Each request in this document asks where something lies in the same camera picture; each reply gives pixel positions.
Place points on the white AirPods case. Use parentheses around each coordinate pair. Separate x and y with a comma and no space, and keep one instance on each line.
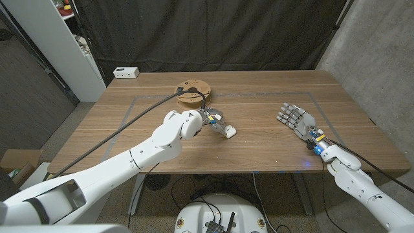
(231,131)

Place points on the white cabinet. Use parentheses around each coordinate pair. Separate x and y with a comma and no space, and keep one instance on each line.
(55,39)

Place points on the white robot chest cover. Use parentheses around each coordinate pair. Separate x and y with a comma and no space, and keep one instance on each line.
(64,229)

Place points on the brown cardboard box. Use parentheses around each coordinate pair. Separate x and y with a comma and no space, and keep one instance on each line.
(19,160)

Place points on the black fabric curtain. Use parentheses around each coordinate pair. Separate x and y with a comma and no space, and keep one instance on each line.
(210,32)

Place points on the grey table leg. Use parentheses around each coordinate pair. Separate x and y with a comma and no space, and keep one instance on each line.
(137,207)
(302,194)

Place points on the round black floor fan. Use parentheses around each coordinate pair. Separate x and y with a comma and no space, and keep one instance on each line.
(156,181)

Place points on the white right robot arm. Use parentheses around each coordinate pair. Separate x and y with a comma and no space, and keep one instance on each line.
(355,184)

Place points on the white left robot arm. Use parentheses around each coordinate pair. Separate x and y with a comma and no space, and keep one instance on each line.
(145,149)

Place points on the white power strip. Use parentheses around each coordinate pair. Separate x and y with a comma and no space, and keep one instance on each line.
(126,72)

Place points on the cardboard filament reel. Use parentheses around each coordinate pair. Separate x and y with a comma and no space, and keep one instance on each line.
(194,103)

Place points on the red bowl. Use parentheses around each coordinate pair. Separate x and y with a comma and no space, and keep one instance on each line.
(65,11)

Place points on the black electronics module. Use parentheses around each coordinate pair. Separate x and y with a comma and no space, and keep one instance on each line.
(215,226)

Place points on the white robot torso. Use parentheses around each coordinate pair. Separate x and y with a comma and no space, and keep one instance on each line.
(223,207)

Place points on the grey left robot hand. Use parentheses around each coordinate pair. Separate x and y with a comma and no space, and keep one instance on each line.
(213,119)

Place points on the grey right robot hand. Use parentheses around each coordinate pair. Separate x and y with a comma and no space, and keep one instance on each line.
(300,123)

